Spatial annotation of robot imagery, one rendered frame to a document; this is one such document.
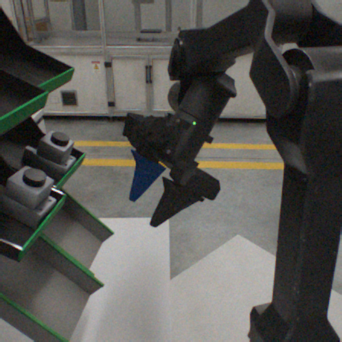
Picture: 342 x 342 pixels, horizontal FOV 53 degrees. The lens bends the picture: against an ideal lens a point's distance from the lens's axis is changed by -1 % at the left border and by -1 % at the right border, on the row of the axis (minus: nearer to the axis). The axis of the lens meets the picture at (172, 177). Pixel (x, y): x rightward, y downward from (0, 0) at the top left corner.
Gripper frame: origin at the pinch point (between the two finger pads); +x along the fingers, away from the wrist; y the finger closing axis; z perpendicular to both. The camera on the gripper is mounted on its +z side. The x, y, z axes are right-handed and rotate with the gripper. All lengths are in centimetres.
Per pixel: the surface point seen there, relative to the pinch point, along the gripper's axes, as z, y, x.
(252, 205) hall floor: -176, -143, 9
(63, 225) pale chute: 0.3, -23.1, 18.8
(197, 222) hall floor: -136, -143, 38
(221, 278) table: -38.6, -13.9, 16.1
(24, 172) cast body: 16.2, -4.5, 5.3
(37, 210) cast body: 12.9, -2.8, 9.2
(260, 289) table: -44.2, -6.7, 12.8
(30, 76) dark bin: 19.1, -17.6, -5.5
